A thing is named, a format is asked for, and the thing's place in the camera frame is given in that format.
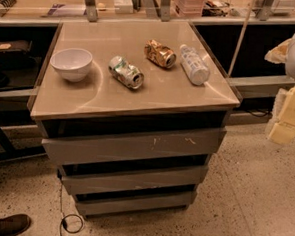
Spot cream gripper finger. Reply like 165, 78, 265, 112
264, 39, 291, 64
267, 87, 295, 144

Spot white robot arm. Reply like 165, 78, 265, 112
264, 34, 295, 144

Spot long wooden counter shelf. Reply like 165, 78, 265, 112
0, 0, 295, 35

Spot white bowl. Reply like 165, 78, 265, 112
50, 48, 93, 82

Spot clear plastic water bottle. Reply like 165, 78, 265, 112
180, 44, 210, 86

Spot grey bottom drawer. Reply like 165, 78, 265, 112
75, 191, 196, 216

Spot crushed gold soda can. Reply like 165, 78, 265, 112
144, 39, 176, 69

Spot white tissue box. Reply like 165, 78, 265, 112
113, 0, 133, 14

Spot crushed green soda can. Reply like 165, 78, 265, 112
108, 56, 144, 89

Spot grey drawer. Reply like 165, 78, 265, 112
75, 191, 196, 216
62, 165, 209, 195
42, 127, 226, 165

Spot grey drawer cabinet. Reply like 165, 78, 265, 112
31, 22, 239, 204

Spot grey middle drawer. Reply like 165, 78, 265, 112
62, 165, 209, 195

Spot grey top drawer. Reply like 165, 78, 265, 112
42, 127, 226, 165

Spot pink stacked containers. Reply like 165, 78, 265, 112
174, 0, 205, 18

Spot black floor cable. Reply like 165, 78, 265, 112
57, 184, 87, 236

